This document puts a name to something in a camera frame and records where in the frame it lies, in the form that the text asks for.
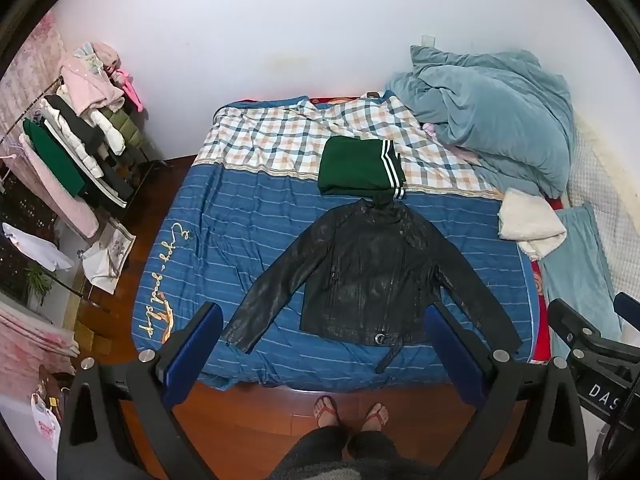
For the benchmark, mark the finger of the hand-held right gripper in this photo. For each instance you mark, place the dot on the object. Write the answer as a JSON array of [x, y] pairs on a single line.
[[629, 312], [567, 327]]

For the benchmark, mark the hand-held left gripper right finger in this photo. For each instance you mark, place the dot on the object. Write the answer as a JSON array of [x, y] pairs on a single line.
[[457, 350]]

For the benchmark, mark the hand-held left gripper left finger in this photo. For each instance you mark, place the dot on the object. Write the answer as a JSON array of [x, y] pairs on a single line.
[[197, 345]]

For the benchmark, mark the black leather jacket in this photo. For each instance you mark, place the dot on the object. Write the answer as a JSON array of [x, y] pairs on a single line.
[[365, 270]]

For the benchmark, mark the metal clothes rack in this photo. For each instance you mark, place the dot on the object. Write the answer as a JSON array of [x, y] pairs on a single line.
[[145, 160]]

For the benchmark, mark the row of hanging clothes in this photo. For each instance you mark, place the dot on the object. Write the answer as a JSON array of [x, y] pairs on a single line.
[[75, 130]]

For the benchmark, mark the person's right foot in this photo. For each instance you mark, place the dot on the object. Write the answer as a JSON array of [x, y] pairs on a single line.
[[376, 416]]

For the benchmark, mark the person's foot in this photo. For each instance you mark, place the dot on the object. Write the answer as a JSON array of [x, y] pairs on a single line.
[[327, 410], [376, 416]]

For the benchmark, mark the bed with blue sheet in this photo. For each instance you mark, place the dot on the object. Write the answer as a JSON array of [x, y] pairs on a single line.
[[240, 240]]

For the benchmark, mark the white fleece cloth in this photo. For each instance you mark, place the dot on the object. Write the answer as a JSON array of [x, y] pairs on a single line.
[[530, 220]]

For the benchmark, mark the white floral tote bag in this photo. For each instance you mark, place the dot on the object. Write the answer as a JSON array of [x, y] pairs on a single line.
[[107, 255]]

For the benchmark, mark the white quilted bed cover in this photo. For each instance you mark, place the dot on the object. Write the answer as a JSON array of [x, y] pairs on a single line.
[[600, 180]]

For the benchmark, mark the person's left foot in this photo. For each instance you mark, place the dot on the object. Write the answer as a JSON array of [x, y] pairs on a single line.
[[327, 410]]

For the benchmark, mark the pink floral cloth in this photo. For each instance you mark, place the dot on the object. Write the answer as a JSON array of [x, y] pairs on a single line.
[[35, 340]]

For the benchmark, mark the person's legs in dark pants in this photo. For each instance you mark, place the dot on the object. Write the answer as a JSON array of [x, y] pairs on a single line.
[[325, 447]]

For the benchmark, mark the grey fleece top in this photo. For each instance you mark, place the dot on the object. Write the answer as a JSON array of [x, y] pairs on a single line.
[[340, 474]]

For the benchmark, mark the white plastic bag red print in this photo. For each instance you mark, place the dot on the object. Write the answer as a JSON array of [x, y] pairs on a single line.
[[45, 422]]

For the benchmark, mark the green potted plant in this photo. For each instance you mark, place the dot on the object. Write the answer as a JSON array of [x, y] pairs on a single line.
[[37, 282]]

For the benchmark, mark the white shirt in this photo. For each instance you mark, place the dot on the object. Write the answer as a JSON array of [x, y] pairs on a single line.
[[37, 250]]

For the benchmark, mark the green garment with white stripes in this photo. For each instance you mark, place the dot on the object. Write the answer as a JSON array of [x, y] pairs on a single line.
[[350, 165]]

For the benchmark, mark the blue-grey duvet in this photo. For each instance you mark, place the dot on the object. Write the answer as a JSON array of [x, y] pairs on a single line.
[[500, 110]]

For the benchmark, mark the pink floral curtain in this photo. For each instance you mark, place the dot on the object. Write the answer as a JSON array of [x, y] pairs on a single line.
[[30, 75]]

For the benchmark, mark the white wall socket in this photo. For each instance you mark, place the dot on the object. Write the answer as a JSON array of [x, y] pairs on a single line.
[[428, 40]]

